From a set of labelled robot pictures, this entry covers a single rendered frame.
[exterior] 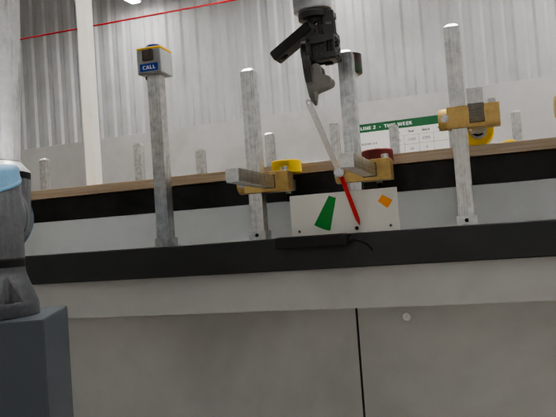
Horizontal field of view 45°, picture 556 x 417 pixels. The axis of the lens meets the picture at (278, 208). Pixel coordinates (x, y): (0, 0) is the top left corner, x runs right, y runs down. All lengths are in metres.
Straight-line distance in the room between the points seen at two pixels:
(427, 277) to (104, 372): 1.05
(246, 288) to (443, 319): 0.52
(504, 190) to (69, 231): 1.28
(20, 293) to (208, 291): 0.63
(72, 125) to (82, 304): 9.32
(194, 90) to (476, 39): 4.00
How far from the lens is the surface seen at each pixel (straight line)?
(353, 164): 1.31
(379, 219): 1.57
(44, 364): 1.15
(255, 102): 1.68
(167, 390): 2.05
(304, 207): 1.61
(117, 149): 10.62
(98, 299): 1.88
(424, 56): 9.09
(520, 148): 1.77
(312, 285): 1.64
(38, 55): 11.82
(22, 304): 1.22
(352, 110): 1.61
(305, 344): 1.87
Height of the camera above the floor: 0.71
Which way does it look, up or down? 2 degrees up
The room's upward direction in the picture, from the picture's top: 4 degrees counter-clockwise
